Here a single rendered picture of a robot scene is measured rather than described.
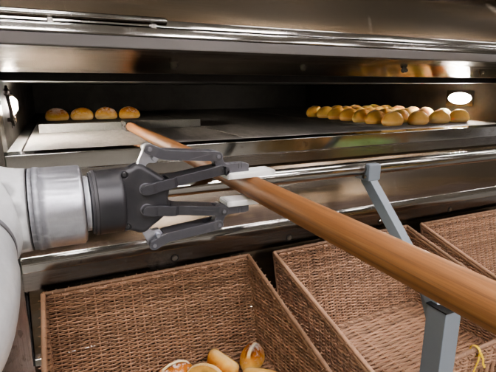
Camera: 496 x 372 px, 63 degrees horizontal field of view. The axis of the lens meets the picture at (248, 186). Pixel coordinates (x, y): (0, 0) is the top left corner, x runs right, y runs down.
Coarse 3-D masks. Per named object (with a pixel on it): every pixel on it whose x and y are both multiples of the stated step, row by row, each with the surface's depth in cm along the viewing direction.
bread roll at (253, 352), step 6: (252, 342) 112; (246, 348) 109; (252, 348) 108; (258, 348) 109; (246, 354) 107; (252, 354) 107; (258, 354) 108; (264, 354) 111; (240, 360) 108; (246, 360) 106; (252, 360) 106; (258, 360) 107; (246, 366) 105; (252, 366) 105; (258, 366) 107
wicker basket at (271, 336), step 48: (96, 288) 100; (144, 288) 106; (192, 288) 111; (240, 288) 117; (48, 336) 92; (96, 336) 100; (144, 336) 105; (192, 336) 110; (240, 336) 116; (288, 336) 100
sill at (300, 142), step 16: (416, 128) 145; (432, 128) 145; (448, 128) 145; (464, 128) 148; (480, 128) 152; (192, 144) 106; (208, 144) 108; (224, 144) 110; (240, 144) 112; (256, 144) 114; (272, 144) 116; (288, 144) 118; (304, 144) 120; (320, 144) 123; (336, 144) 125; (352, 144) 128; (368, 144) 131; (384, 144) 134; (16, 160) 90; (32, 160) 91; (48, 160) 92; (64, 160) 94; (80, 160) 95; (96, 160) 97; (112, 160) 98; (128, 160) 100; (160, 160) 103; (176, 160) 105
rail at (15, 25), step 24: (0, 24) 72; (24, 24) 73; (48, 24) 75; (72, 24) 76; (96, 24) 78; (384, 48) 108; (408, 48) 111; (432, 48) 115; (456, 48) 119; (480, 48) 123
